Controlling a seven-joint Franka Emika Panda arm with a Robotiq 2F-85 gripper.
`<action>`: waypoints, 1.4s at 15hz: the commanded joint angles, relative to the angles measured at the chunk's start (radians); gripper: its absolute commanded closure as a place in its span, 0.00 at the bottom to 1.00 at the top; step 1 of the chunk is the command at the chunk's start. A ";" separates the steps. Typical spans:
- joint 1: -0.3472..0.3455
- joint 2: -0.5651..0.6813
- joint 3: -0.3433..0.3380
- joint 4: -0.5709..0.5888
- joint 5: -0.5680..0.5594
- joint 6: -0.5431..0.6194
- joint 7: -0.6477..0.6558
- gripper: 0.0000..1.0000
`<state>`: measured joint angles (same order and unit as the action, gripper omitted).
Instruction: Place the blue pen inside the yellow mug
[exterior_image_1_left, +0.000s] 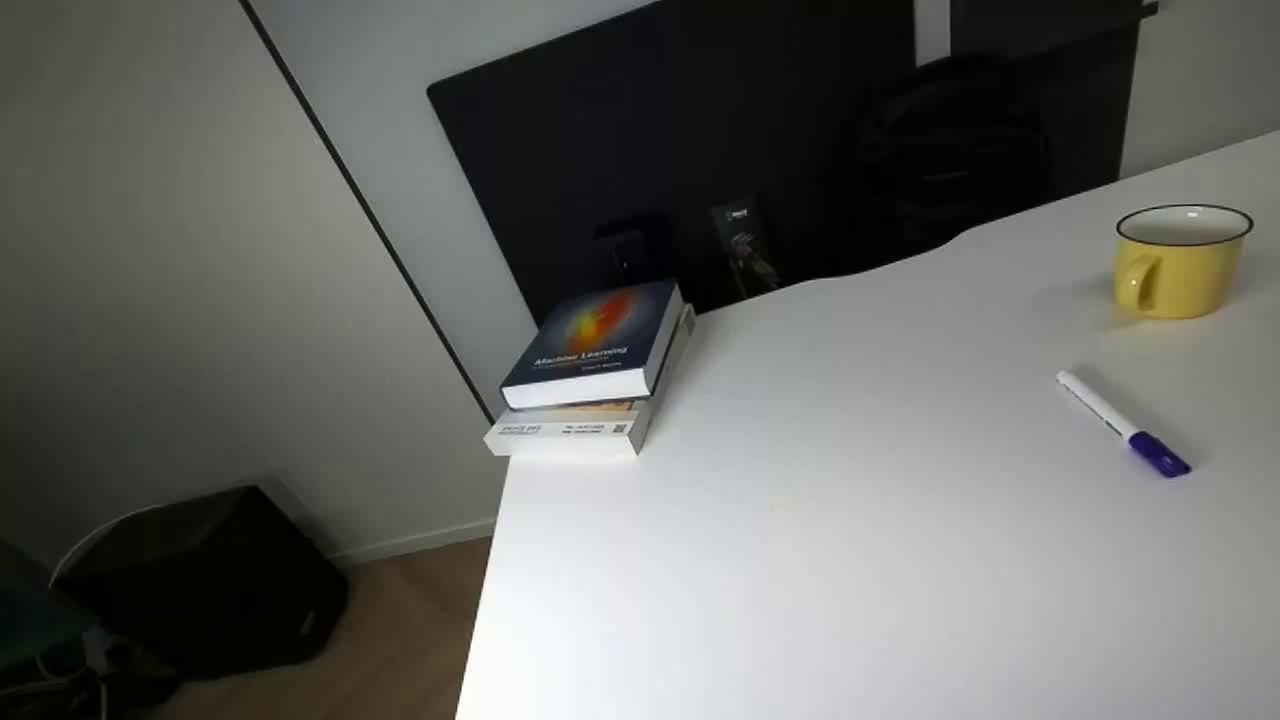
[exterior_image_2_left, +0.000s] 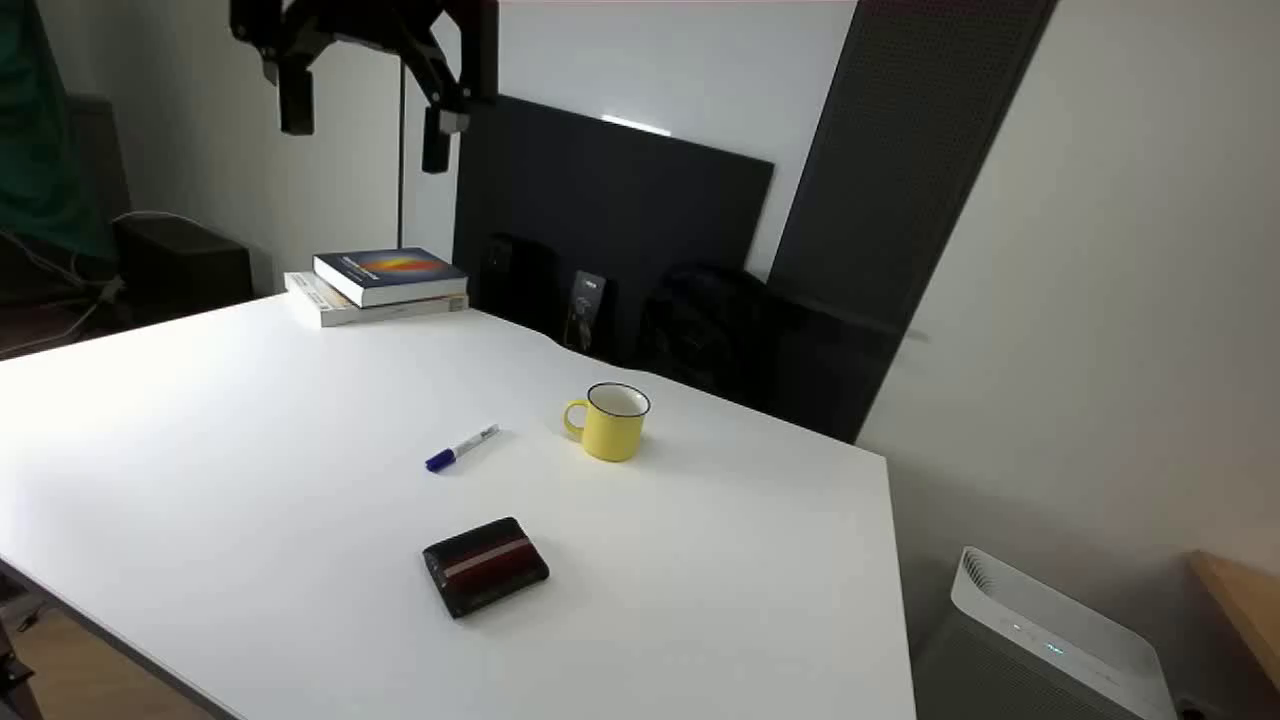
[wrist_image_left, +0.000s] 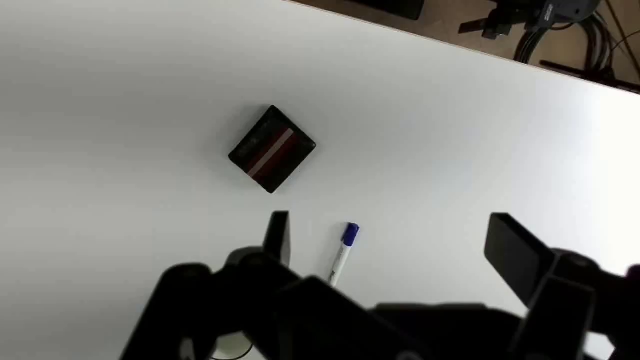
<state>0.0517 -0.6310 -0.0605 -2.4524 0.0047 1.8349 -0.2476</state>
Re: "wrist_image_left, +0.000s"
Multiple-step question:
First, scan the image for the black square striped box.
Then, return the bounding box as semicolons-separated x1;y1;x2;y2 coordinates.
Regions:
227;104;319;197

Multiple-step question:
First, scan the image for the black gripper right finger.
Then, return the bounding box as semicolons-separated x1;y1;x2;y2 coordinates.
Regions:
482;212;640;360

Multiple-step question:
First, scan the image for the black camera tripod with cables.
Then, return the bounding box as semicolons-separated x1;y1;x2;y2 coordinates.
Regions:
458;0;640;90

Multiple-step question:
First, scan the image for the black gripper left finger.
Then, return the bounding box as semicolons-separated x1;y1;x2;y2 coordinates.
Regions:
121;210;402;360

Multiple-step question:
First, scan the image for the blue capped white pen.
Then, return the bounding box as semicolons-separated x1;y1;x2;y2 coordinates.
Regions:
327;223;363;289

